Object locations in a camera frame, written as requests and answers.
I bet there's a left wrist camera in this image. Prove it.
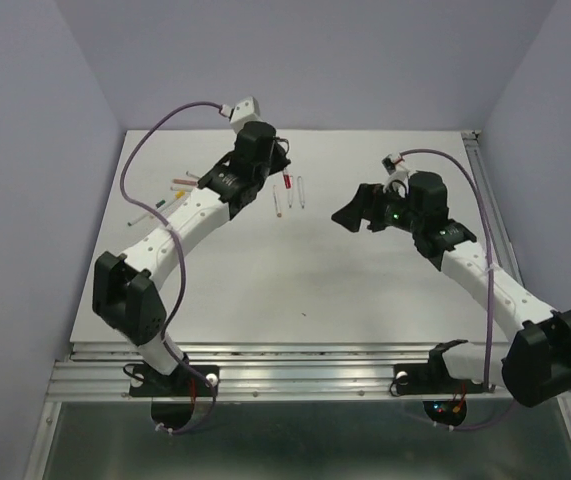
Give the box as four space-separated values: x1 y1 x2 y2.
229 96 261 134

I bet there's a green marker pen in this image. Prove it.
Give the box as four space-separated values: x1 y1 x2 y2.
297 176 306 209

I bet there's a long white green-tip pen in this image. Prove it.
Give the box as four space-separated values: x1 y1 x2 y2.
127 198 179 227

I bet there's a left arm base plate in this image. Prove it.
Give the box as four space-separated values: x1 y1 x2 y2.
123 363 212 398

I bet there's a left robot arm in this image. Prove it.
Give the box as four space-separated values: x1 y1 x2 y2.
92 121 290 394

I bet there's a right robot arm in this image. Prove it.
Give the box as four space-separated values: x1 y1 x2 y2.
332 172 571 407

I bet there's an aluminium front rail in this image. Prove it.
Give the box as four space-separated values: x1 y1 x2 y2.
47 342 571 401

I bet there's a blue marker pen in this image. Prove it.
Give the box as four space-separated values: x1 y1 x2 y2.
286 186 295 209

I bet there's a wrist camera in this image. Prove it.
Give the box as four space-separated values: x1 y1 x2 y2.
381 153 412 183
229 96 261 134

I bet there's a tan orange highlighter pen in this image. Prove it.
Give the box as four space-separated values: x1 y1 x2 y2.
171 179 198 187

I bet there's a peach orange marker pen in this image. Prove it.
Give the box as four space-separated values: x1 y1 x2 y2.
272 185 283 219

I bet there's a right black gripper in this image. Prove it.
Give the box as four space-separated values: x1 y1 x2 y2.
329 180 423 233

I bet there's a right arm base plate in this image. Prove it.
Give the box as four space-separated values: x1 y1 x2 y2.
389 363 471 397

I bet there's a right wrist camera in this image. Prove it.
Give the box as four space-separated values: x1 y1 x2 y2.
381 153 412 183

